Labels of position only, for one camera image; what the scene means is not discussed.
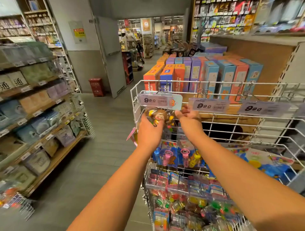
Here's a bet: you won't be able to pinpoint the person's right hand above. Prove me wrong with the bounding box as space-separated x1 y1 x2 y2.
175 109 207 143

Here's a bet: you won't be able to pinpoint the person's left hand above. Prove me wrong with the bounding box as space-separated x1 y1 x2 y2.
137 110 165 155

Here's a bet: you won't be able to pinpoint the brown monkey toy packet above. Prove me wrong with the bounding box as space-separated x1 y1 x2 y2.
141 93 184 136

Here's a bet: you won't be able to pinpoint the row of colourful boxes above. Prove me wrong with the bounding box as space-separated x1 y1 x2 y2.
143 51 264 103

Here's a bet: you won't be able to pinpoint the pile of small toy packets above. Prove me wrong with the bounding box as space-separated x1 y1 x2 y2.
145 169 253 231

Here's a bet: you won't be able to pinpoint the bubble wand cards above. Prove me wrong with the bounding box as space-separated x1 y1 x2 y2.
152 138 296 185

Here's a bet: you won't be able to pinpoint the person's left forearm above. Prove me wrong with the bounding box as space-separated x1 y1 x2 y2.
67 143 165 231

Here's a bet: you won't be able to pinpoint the pink hanging packet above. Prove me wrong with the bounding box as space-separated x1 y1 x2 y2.
126 128 139 143

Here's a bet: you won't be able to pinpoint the white price tag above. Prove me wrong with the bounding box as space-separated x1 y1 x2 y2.
138 94 174 108
188 98 230 114
238 101 291 117

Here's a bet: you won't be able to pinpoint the red floor cabinet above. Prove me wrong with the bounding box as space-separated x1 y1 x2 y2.
89 77 105 97

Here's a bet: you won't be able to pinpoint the grey door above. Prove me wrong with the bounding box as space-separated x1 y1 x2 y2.
95 16 127 99

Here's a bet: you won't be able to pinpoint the wooden goods shelf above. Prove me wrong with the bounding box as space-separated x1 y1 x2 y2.
0 42 96 198

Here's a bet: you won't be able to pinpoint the wooden shelf unit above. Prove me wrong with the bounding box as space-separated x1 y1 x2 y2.
210 33 305 115

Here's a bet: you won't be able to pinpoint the wooden shelf with pouches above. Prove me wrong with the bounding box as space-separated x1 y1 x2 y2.
0 42 84 191

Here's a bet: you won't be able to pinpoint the tall white shelf unit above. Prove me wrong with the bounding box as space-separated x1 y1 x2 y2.
0 0 65 48

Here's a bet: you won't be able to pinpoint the white wire display rack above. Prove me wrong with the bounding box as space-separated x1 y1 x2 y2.
130 80 305 231

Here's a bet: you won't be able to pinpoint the white wire side rack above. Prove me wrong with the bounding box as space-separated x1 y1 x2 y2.
51 45 96 140

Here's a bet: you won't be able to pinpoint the yellow wall sign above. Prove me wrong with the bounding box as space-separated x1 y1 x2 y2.
69 20 87 44

